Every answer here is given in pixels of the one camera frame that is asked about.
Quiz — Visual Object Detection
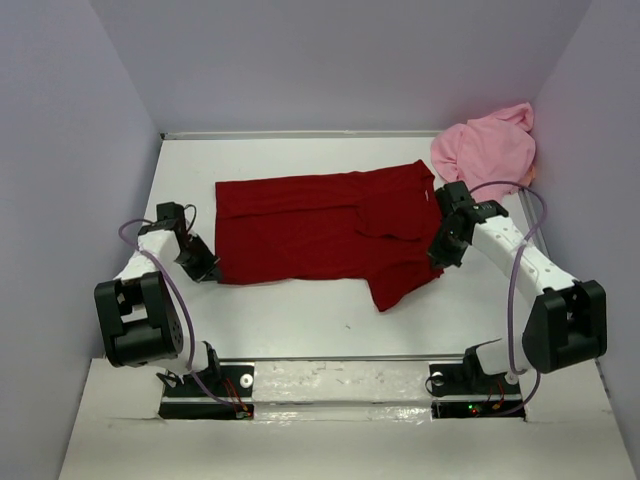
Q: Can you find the red t shirt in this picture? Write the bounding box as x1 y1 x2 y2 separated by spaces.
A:
215 160 442 312

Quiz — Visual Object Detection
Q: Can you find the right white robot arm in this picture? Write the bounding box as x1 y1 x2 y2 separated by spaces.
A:
428 181 607 392

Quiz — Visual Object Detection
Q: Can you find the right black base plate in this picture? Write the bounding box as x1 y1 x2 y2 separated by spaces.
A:
425 363 525 419

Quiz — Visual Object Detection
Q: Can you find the metal rail at front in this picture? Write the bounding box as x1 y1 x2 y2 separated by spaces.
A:
221 353 464 363

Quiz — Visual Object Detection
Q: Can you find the pink t shirt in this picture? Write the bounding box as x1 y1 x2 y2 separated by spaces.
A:
431 102 536 202

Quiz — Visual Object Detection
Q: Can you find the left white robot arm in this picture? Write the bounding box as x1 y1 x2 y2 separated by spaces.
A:
94 202 223 395

